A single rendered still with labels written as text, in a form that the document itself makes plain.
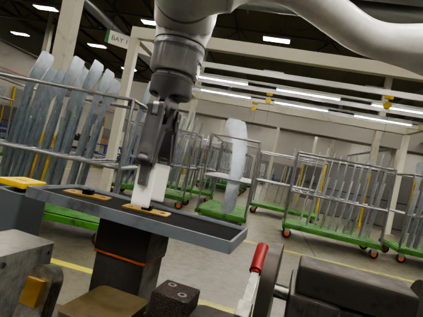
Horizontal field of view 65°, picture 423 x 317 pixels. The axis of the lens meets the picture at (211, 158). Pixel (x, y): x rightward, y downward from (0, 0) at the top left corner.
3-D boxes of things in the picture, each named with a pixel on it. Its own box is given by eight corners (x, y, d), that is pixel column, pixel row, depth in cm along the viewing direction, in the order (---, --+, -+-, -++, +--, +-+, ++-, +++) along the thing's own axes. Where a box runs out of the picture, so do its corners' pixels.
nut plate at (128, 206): (119, 207, 57) (121, 200, 57) (128, 204, 61) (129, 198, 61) (166, 217, 56) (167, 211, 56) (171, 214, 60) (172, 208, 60)
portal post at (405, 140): (382, 233, 1058) (403, 133, 1058) (378, 231, 1094) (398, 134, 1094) (394, 236, 1052) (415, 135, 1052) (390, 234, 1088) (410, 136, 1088)
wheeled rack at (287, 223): (279, 236, 665) (297, 150, 665) (280, 228, 762) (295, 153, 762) (380, 261, 624) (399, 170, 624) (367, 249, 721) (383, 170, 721)
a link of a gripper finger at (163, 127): (177, 112, 58) (175, 107, 57) (157, 168, 53) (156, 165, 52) (155, 109, 59) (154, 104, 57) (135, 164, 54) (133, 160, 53)
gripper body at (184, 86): (189, 73, 54) (178, 129, 54) (197, 85, 62) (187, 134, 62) (146, 66, 55) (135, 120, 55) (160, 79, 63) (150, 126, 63)
